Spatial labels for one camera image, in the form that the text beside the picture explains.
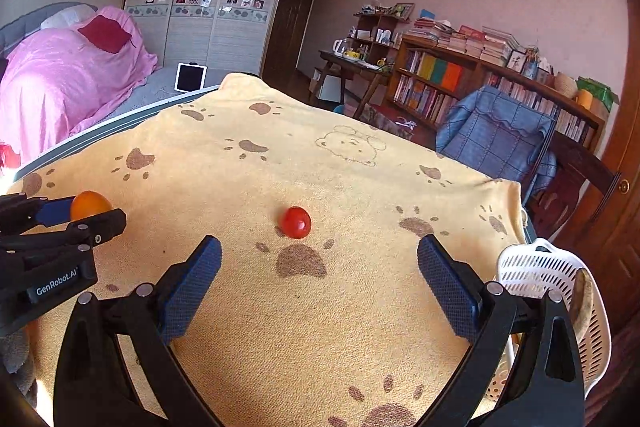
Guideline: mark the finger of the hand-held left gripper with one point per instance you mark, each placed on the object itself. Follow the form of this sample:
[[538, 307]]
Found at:
[[102, 227], [47, 211]]

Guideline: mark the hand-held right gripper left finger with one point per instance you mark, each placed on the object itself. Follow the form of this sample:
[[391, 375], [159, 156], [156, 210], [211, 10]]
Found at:
[[192, 287]]

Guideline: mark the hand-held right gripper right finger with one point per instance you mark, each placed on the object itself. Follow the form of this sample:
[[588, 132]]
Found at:
[[447, 287]]

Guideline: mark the orange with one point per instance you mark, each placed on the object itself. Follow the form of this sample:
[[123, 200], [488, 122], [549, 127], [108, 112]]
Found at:
[[90, 203]]

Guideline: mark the orange print plastic bag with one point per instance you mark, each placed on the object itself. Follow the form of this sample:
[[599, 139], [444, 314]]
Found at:
[[17, 357]]

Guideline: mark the white plastic basket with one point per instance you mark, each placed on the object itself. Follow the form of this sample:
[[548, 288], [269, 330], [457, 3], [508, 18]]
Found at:
[[540, 272]]

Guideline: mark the red tomato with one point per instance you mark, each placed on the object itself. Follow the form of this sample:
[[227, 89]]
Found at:
[[296, 222]]

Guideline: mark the brown spotted banana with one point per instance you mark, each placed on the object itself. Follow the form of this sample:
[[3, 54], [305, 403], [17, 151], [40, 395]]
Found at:
[[584, 302]]

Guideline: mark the red cloth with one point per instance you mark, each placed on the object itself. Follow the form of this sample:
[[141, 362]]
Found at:
[[7, 155]]

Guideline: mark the grey striped mattress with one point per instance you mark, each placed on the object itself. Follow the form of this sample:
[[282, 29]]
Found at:
[[100, 127]]

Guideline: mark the pink blanket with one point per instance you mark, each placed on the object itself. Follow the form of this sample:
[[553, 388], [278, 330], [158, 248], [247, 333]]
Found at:
[[60, 77]]

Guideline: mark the grey patterned bed mattress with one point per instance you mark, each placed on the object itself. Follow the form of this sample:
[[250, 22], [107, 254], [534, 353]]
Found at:
[[160, 82]]

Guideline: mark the blue plaid cloth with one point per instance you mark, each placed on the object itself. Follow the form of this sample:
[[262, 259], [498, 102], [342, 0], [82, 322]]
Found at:
[[495, 137]]

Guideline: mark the yellow paw print blanket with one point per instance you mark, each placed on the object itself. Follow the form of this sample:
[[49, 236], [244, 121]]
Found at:
[[300, 157]]

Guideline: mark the dark wooden chair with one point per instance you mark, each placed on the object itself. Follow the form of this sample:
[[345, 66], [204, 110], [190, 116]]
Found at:
[[580, 177]]

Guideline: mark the white tablet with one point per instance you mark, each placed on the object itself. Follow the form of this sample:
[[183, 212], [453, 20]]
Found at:
[[191, 77]]

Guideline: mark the reddish brown box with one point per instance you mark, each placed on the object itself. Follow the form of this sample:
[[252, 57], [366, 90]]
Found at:
[[385, 122]]

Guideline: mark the red pillow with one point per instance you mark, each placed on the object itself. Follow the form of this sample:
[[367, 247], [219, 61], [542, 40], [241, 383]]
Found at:
[[105, 33]]

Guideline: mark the grey bed headboard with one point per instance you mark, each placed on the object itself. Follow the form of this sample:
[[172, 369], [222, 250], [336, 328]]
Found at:
[[25, 24]]

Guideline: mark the white pillow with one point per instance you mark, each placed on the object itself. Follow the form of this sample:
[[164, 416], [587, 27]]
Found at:
[[65, 17]]

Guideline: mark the wooden bookshelf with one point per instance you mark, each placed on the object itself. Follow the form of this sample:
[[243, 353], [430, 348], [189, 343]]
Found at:
[[450, 82]]

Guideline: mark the blue ball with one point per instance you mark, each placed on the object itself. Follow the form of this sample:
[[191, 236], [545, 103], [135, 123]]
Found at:
[[339, 109]]

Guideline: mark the white box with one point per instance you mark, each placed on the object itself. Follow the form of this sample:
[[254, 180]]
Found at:
[[331, 87]]

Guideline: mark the beige round vase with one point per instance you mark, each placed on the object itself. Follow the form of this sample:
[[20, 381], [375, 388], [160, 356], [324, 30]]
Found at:
[[566, 85]]

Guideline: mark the brown wooden door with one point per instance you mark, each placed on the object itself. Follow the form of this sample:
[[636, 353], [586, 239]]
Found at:
[[622, 132]]

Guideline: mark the wooden desk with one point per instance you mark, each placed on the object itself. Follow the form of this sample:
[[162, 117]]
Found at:
[[350, 67]]

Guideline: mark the green bag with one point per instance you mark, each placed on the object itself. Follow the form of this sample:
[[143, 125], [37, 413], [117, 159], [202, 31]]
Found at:
[[597, 92]]

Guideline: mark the stack of books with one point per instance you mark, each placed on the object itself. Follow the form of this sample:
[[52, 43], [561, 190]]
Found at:
[[465, 39]]

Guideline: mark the yellow mug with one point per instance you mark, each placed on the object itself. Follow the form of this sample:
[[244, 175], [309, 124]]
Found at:
[[354, 55]]

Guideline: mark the white kettle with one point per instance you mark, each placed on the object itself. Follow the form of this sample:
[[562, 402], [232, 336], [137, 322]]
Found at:
[[340, 48]]

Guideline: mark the small wooden shelf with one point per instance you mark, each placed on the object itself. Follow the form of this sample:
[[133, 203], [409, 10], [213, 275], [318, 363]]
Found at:
[[380, 32]]

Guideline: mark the dark wooden door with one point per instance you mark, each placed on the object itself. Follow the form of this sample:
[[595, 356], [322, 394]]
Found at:
[[290, 22]]

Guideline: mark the small picture frame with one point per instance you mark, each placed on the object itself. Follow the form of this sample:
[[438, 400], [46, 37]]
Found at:
[[404, 11]]

